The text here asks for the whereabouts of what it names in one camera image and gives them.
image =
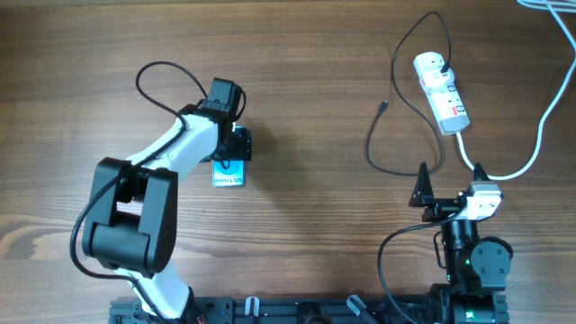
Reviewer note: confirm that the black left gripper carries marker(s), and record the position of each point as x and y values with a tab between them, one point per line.
243	149

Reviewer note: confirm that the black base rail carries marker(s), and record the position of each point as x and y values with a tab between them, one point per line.
315	310

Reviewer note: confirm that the white USB charger plug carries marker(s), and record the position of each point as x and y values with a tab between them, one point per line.
436	81

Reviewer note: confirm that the smartphone with blue screen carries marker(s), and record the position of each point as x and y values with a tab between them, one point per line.
229	173

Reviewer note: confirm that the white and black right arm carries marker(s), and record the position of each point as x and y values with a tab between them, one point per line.
476	267

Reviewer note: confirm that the white power strip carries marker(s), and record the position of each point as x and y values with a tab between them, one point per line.
447	106

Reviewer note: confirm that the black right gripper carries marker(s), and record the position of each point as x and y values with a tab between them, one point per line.
441	208

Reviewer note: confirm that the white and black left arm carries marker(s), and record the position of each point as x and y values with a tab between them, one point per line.
130	221

